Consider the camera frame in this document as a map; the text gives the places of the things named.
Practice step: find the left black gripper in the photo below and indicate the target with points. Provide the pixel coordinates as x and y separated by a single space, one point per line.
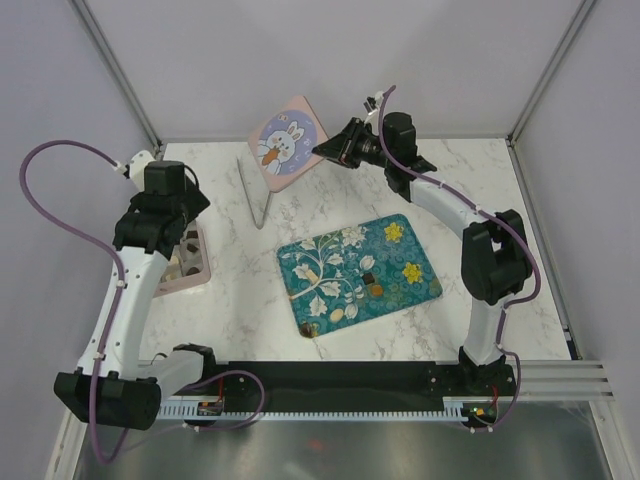
196 204

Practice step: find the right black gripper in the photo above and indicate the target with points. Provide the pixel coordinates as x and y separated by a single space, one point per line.
341 148

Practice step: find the metal box lid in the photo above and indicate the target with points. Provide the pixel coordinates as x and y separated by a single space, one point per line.
282 146

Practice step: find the metal tongs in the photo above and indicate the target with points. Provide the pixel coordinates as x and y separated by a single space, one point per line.
256 190

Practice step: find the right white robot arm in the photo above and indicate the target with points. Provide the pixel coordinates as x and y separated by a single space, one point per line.
495 258

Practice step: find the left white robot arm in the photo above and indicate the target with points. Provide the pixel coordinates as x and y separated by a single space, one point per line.
111 385

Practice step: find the pink chocolate box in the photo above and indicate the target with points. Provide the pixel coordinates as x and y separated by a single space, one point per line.
188 266

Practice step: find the dark ridged square chocolate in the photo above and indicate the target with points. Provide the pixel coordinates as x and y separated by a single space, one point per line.
368 278

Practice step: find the white oval chocolate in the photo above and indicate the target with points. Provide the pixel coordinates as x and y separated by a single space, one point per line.
336 315

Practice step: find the dark swirl chocolate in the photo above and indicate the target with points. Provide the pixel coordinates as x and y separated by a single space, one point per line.
307 330

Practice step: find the teal floral tray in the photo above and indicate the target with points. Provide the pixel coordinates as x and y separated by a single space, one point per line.
387 247

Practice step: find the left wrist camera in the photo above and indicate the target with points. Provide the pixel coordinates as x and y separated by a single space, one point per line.
157 177

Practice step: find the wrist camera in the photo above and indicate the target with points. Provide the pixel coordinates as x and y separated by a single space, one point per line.
157 177
372 106

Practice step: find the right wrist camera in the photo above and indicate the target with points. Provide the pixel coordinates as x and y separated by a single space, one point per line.
372 106

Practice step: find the left aluminium frame post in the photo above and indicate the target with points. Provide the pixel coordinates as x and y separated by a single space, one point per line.
94 31

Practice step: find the aluminium frame post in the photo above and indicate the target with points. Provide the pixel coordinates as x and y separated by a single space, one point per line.
94 31
558 56

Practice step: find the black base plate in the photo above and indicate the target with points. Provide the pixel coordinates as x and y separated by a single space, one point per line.
350 386

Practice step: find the right aluminium frame post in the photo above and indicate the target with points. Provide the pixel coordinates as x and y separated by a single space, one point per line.
558 56

